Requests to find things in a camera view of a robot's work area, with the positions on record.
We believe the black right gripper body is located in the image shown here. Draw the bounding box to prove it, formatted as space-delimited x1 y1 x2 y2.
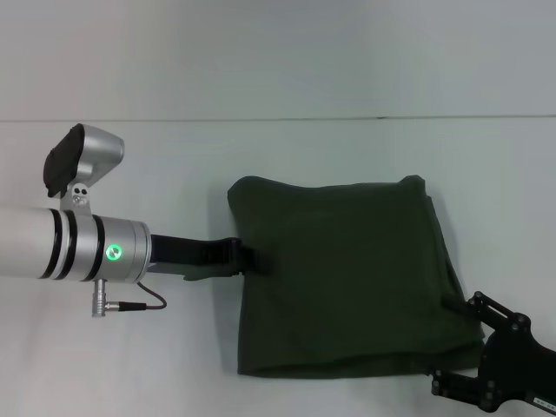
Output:
476 328 556 412

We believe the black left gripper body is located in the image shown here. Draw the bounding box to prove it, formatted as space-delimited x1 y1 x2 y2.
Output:
149 233 210 271

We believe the dark green t-shirt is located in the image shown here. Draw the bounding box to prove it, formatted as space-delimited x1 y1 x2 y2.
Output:
227 174 487 381

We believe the silver connector plug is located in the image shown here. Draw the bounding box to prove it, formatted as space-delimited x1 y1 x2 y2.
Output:
89 279 123 319

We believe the red thin cable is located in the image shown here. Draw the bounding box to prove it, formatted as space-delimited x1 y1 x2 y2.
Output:
119 281 169 313

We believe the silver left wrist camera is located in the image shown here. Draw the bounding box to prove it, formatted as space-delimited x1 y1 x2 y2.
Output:
43 122 127 223

